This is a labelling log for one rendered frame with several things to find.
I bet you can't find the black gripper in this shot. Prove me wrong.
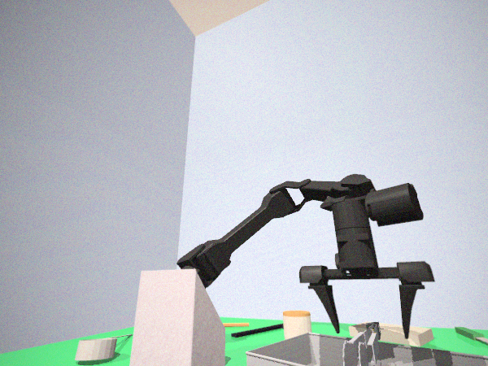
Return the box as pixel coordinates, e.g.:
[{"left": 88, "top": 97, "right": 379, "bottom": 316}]
[{"left": 299, "top": 228, "right": 434, "bottom": 339}]

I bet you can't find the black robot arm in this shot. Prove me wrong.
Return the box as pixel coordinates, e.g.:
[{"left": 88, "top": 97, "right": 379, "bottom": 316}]
[{"left": 176, "top": 174, "right": 424, "bottom": 289}]

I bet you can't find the grey roasting tin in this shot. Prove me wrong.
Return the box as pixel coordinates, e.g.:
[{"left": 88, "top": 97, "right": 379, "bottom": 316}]
[{"left": 246, "top": 332, "right": 488, "bottom": 366}]

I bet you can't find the dark grey flat bar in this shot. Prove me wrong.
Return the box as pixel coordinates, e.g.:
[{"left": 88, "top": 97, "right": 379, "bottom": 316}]
[{"left": 231, "top": 323, "right": 284, "bottom": 338}]

